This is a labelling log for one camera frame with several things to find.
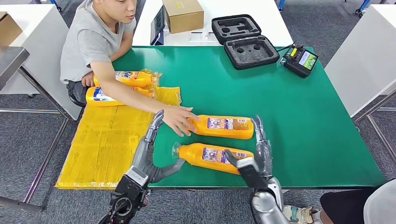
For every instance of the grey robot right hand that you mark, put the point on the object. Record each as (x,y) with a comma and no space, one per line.
(264,154)

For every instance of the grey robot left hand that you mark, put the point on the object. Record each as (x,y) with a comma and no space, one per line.
(144,154)

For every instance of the orange detergent bottle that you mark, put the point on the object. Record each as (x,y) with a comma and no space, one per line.
(198,156)
(222,128)
(99,97)
(136,79)

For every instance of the yellow plastic wrapped sheet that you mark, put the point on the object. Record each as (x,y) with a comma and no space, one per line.
(102,145)

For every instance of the black stool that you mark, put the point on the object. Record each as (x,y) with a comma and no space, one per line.
(74,100)

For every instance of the black remote controller with screen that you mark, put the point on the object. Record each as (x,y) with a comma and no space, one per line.
(300,61)

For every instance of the black foam-lined open case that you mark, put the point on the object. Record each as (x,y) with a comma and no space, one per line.
(247,49)

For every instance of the seated person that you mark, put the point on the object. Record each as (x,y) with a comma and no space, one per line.
(89,40)

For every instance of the dark tablet on stand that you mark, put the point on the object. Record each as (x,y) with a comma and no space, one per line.
(157,25)

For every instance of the small white adapter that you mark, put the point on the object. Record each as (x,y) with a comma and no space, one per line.
(204,35)

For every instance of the white table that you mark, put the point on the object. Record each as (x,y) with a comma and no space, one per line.
(216,6)
(31,80)
(365,55)

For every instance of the brown cardboard box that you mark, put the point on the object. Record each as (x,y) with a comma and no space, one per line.
(183,14)
(8,28)

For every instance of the grey metal table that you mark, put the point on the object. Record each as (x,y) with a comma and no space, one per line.
(12,61)

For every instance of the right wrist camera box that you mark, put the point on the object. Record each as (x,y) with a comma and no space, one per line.
(250,173)

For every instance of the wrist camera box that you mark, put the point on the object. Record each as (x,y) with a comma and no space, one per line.
(250,173)
(131,184)

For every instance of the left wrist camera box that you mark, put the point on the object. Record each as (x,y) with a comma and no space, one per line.
(131,184)

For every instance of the blue frame leg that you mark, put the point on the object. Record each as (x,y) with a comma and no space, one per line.
(281,4)

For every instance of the blue wheeled frame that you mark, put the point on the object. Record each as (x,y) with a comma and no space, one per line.
(362,6)

